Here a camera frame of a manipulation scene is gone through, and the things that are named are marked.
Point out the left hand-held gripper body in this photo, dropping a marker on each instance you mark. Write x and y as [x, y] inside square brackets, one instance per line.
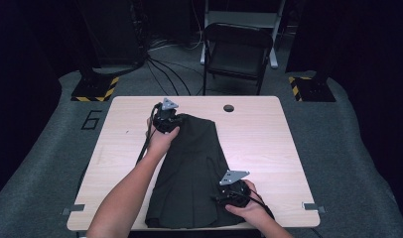
[165, 119]

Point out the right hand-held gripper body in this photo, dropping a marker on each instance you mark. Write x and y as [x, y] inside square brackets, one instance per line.
[232, 191]

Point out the dark grey pleated skirt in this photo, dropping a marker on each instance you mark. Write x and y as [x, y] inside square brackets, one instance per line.
[193, 172]

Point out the person's left hand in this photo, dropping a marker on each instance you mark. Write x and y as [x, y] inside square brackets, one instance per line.
[160, 142]

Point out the person's right hand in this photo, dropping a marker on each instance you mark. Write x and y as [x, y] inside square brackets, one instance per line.
[252, 211]

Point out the black stand base striped tape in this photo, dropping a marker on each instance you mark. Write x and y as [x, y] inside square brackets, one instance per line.
[95, 87]
[310, 89]

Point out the black folding chair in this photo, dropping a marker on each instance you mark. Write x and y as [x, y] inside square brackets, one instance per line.
[236, 53]

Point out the grey table bracket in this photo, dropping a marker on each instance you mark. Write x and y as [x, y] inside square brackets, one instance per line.
[75, 208]
[312, 207]

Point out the white metal stand frame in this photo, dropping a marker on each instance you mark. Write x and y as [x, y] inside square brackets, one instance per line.
[275, 36]

